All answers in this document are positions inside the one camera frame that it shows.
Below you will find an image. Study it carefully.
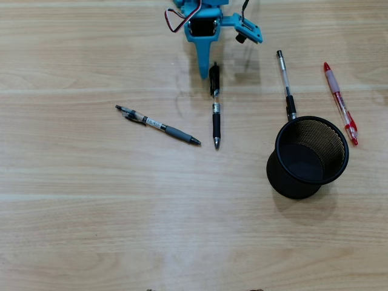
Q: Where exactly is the clear pen grey grip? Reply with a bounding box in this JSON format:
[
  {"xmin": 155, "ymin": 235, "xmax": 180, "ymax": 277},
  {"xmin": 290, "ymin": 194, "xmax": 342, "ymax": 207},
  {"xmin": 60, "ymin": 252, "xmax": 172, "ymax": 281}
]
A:
[{"xmin": 115, "ymin": 104, "xmax": 202, "ymax": 147}]

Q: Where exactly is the red retractable pen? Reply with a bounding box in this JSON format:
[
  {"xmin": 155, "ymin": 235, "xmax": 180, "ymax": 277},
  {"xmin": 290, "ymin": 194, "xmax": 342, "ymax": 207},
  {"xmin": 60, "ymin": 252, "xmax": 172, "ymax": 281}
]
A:
[{"xmin": 323, "ymin": 62, "xmax": 359, "ymax": 147}]

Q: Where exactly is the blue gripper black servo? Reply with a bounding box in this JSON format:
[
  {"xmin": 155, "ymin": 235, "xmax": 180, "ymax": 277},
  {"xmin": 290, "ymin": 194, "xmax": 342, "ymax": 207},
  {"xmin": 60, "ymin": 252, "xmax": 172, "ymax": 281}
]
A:
[{"xmin": 182, "ymin": 5, "xmax": 224, "ymax": 79}]

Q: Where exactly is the black mesh pen holder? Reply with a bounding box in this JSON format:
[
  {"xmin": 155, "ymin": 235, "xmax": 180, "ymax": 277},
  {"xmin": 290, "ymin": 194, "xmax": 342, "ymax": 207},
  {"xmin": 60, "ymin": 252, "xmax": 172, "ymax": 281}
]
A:
[{"xmin": 266, "ymin": 115, "xmax": 350, "ymax": 200}]

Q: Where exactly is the blue mounted wrist camera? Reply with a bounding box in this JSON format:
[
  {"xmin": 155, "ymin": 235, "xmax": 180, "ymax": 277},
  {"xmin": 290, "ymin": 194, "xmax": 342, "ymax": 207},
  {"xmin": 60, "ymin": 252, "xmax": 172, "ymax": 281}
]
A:
[{"xmin": 221, "ymin": 12, "xmax": 263, "ymax": 44}]

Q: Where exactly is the black clip pen black grip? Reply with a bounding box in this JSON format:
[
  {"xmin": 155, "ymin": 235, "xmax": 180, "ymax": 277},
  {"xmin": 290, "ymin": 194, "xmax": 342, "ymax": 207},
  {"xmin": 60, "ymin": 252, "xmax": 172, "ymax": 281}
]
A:
[{"xmin": 208, "ymin": 61, "xmax": 222, "ymax": 150}]

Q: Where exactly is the clear capped stick pen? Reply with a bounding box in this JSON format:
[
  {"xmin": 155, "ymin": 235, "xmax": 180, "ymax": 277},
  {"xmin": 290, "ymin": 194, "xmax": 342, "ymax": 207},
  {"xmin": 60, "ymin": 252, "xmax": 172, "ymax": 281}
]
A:
[{"xmin": 276, "ymin": 50, "xmax": 298, "ymax": 122}]

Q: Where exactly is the red white black servo cable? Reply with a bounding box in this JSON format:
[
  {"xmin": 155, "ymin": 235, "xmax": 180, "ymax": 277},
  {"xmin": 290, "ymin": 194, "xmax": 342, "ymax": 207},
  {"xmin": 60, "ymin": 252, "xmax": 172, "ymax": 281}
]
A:
[{"xmin": 164, "ymin": 0, "xmax": 202, "ymax": 33}]

